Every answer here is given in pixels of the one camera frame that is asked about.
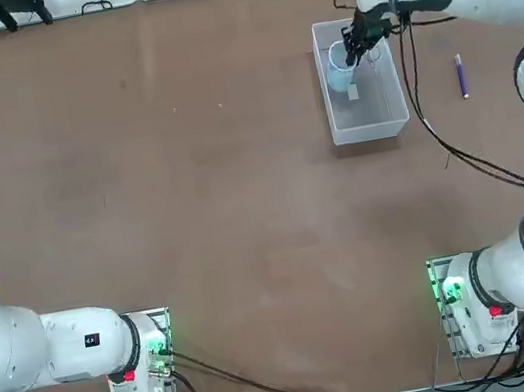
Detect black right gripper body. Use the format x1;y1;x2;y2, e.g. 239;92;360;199
347;6;393;50

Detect blue pencil holder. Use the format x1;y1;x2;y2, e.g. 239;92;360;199
320;37;367;95

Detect purple marker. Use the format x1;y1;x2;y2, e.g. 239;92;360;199
451;52;473;102

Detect clear plastic box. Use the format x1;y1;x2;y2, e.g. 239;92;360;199
309;8;415;149

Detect black stand legs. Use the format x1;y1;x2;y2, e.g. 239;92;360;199
0;0;55;34

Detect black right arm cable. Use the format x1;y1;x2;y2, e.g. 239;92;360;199
332;0;524;227

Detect black left arm base cable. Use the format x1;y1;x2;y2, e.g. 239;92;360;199
170;328;312;392

